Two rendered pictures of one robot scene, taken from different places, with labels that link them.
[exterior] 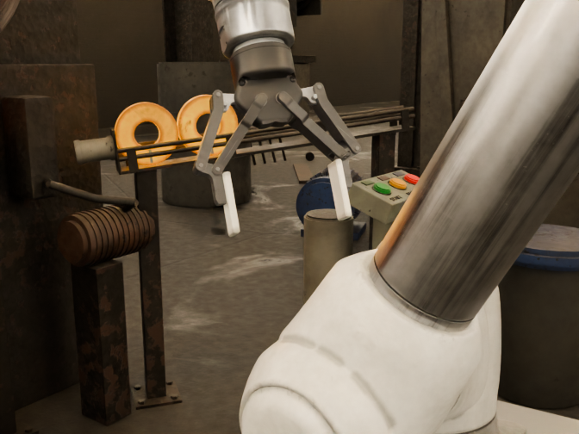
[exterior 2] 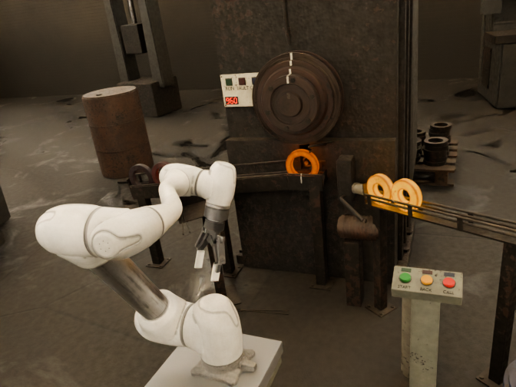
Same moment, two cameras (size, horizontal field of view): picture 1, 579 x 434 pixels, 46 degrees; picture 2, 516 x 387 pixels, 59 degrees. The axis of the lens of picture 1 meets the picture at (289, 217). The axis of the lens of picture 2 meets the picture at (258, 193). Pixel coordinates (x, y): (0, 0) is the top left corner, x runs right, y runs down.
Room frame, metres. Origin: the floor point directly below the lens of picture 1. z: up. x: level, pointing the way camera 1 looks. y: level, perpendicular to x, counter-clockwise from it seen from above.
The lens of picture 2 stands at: (0.69, -1.48, 1.62)
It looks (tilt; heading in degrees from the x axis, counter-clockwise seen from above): 23 degrees down; 78
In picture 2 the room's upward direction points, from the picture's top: 7 degrees counter-clockwise
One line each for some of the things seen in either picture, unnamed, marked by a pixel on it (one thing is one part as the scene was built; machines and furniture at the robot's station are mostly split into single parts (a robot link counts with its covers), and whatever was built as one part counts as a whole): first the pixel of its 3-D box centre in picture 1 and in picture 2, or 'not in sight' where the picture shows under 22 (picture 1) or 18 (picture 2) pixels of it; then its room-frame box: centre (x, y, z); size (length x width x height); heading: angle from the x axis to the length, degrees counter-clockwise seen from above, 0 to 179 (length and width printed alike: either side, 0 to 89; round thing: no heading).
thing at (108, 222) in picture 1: (113, 311); (361, 260); (1.60, 0.44, 0.27); 0.22 x 0.13 x 0.53; 144
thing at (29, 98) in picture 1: (30, 146); (346, 178); (1.61, 0.62, 0.68); 0.11 x 0.08 x 0.24; 54
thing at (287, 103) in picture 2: not in sight; (290, 104); (1.36, 0.67, 1.11); 0.28 x 0.06 x 0.28; 144
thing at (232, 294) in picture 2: not in sight; (208, 246); (0.84, 0.80, 0.36); 0.26 x 0.20 x 0.72; 179
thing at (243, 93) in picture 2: not in sight; (243, 90); (1.20, 1.03, 1.15); 0.26 x 0.02 x 0.18; 144
